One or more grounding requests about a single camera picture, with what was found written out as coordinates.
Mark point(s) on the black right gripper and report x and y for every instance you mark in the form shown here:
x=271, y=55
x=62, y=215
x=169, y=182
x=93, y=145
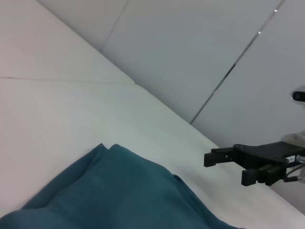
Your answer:
x=267, y=152

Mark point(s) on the teal T-shirt with FREE print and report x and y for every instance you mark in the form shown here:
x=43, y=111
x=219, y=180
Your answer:
x=107, y=190

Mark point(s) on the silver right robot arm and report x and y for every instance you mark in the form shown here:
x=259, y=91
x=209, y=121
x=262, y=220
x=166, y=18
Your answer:
x=295, y=136

